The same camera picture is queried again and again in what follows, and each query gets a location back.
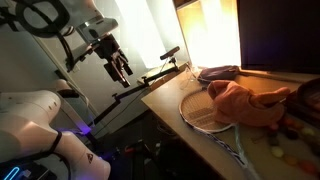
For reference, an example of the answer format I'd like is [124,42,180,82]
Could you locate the stacked books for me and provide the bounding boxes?
[285,91,320,129]

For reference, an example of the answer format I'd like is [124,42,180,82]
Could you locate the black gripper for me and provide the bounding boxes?
[95,34,133,88]

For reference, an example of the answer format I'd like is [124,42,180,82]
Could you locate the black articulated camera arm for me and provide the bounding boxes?
[88,65,179,126]

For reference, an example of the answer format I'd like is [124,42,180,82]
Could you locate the white blue tennis racket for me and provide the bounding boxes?
[179,88,261,180]

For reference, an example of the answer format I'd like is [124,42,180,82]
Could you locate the orange towel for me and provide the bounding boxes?
[207,80,290,127]

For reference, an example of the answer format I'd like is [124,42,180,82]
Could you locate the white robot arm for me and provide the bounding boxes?
[1,0,132,180]

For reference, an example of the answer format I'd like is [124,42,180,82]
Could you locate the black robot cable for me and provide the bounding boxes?
[0,0,76,73]

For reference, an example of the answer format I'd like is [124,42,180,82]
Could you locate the black computer monitor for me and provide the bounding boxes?
[237,0,320,74]

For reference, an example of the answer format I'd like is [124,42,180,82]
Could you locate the black camera on stand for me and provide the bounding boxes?
[160,46,180,60]

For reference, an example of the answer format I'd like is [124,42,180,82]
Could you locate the colourful felt ball garland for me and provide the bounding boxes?
[266,117,320,177]

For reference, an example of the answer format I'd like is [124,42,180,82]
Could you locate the dark round bowl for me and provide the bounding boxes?
[297,78,320,112]

